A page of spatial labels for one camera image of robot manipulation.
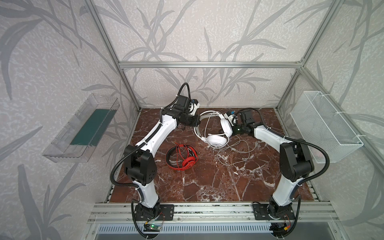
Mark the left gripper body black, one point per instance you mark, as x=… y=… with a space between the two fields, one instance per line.
x=195 y=120

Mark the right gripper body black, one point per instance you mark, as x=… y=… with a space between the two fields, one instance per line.
x=234 y=128

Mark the red black headphones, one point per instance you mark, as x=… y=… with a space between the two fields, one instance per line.
x=187 y=157

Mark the white headphones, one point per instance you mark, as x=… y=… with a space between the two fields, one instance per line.
x=217 y=131

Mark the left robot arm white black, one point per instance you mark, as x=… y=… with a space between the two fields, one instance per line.
x=139 y=159

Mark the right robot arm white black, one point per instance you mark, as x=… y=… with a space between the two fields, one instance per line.
x=296 y=161

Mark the pink object in basket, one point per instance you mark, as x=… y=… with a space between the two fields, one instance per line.
x=319 y=155

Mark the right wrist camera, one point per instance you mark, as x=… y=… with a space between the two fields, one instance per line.
x=231 y=117

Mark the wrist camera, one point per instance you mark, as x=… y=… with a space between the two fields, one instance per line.
x=231 y=117
x=194 y=105

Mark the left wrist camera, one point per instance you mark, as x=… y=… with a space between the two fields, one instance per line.
x=194 y=105

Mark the white wire mesh basket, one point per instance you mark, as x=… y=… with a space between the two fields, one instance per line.
x=321 y=124

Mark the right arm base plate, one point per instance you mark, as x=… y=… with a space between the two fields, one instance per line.
x=271 y=211

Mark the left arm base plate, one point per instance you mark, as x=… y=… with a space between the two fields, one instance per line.
x=159 y=211

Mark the clear plastic wall tray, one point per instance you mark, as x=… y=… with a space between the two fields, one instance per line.
x=79 y=138

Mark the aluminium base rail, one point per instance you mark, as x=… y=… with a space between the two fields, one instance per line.
x=214 y=212

